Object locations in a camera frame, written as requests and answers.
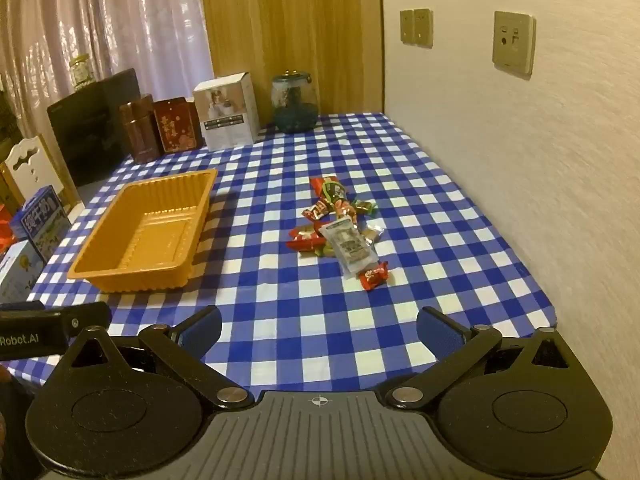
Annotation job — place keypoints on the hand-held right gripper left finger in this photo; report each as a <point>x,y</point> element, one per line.
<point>200,332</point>

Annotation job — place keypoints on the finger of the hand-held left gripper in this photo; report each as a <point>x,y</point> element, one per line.
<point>85,315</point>

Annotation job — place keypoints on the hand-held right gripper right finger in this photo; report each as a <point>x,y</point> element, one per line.
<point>440,332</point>

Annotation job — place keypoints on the orange plastic tray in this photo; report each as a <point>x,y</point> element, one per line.
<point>150,230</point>

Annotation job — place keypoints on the brown candy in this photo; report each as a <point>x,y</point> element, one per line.
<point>373,233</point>

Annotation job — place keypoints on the clear packet with dark filling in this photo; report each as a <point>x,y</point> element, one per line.
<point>350,247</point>

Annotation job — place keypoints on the yellow-green candy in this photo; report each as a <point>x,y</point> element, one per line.
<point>330,251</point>

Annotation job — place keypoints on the green candy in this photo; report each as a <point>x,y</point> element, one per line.
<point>365,207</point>

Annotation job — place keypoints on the green-rimmed black candy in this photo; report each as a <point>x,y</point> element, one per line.
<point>331,191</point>

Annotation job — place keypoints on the blue white carton box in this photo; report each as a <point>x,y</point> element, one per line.
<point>17,270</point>

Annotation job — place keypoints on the blue white checked tablecloth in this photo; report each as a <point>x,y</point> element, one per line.
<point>260,280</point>

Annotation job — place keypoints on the blue milk carton box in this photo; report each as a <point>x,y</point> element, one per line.
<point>45,225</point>

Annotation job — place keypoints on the red packet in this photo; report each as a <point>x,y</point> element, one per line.
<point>5,230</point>

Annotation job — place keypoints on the white chair back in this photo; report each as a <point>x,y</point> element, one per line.
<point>30,160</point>

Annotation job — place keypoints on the black glass-front appliance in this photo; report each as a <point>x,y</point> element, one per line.
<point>90,130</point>

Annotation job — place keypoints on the brown metal canister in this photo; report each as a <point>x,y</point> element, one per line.
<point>140,130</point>

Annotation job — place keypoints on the dark red patterned box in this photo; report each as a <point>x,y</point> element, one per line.
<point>177,127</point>

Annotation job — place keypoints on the white product box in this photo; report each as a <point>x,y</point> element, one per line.
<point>227,115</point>

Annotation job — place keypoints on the small glass jar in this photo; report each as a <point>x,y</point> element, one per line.
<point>82,70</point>

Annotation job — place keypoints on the glass jar with dark contents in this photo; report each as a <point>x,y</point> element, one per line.
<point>295,105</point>

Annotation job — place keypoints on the white sheer curtain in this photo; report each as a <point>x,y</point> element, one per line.
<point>125,10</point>

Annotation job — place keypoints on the wooden panel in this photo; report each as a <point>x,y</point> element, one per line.
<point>300,20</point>

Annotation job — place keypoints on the large beige wall plate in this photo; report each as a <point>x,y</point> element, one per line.
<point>513,42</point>

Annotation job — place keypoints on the beige wall socket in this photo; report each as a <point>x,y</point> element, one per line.
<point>406,25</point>
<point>423,27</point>

